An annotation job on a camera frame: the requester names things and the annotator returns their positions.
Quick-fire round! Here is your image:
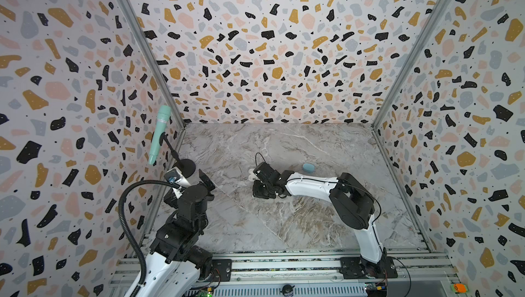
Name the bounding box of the blue earbud charging case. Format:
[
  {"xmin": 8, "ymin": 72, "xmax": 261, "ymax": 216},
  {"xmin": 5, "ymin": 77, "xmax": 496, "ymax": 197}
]
[{"xmin": 302, "ymin": 163, "xmax": 315, "ymax": 174}]

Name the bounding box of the white earbud charging case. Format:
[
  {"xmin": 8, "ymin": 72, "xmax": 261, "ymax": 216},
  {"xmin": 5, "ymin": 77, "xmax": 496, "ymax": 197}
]
[{"xmin": 248, "ymin": 169, "xmax": 258, "ymax": 182}]

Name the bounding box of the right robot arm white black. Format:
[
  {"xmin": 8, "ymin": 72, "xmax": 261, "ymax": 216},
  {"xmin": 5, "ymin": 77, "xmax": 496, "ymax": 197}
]
[{"xmin": 252, "ymin": 163, "xmax": 398, "ymax": 281}]

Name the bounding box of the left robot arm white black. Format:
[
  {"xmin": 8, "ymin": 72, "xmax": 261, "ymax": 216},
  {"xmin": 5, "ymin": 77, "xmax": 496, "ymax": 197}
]
[{"xmin": 118, "ymin": 167, "xmax": 215, "ymax": 296}]

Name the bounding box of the black microphone stand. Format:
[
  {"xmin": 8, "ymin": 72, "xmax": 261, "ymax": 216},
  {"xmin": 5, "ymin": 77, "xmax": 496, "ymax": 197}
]
[{"xmin": 159, "ymin": 133, "xmax": 196, "ymax": 178}]

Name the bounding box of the mint green microphone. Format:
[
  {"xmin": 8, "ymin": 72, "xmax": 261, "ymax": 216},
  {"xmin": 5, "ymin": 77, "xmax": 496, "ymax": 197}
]
[{"xmin": 148, "ymin": 105, "xmax": 171, "ymax": 165}]

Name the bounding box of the orange button box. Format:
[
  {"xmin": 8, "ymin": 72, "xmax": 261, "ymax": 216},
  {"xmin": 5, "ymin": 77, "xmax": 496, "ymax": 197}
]
[{"xmin": 451, "ymin": 283, "xmax": 469, "ymax": 294}]

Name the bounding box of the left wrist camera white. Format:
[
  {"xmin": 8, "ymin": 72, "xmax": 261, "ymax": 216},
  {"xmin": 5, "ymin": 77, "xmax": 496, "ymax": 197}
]
[{"xmin": 164, "ymin": 167, "xmax": 190, "ymax": 189}]

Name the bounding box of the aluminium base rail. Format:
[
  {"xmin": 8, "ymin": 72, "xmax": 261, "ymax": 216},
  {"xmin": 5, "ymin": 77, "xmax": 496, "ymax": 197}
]
[{"xmin": 108, "ymin": 249, "xmax": 452, "ymax": 297}]

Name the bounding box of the black knob on rail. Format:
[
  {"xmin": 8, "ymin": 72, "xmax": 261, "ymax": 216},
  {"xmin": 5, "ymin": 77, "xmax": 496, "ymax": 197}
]
[{"xmin": 280, "ymin": 284, "xmax": 295, "ymax": 297}]

